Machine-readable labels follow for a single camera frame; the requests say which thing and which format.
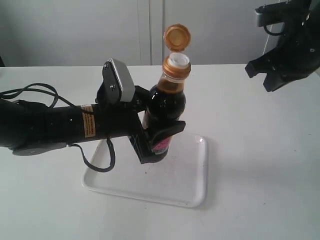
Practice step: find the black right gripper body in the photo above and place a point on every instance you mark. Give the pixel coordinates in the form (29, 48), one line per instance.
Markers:
(298, 44)

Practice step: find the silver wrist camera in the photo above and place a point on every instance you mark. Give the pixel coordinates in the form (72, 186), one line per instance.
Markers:
(270, 14)
(117, 84)

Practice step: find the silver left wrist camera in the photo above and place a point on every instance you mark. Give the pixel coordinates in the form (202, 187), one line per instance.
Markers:
(117, 84)

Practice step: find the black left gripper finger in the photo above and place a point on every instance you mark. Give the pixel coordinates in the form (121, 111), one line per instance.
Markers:
(160, 132)

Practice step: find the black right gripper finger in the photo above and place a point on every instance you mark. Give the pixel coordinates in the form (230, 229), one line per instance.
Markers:
(274, 81)
(263, 64)

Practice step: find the soy sauce bottle gold cap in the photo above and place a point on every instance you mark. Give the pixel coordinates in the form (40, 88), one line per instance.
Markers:
(167, 100)

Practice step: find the white plastic tray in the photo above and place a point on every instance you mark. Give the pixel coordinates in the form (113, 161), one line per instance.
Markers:
(180, 179)

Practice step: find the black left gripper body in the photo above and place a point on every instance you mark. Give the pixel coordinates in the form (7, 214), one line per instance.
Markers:
(120, 119)

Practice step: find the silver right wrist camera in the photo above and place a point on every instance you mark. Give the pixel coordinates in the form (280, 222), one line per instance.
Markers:
(270, 14)

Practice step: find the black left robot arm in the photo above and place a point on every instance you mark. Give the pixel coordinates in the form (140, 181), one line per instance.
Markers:
(32, 124)

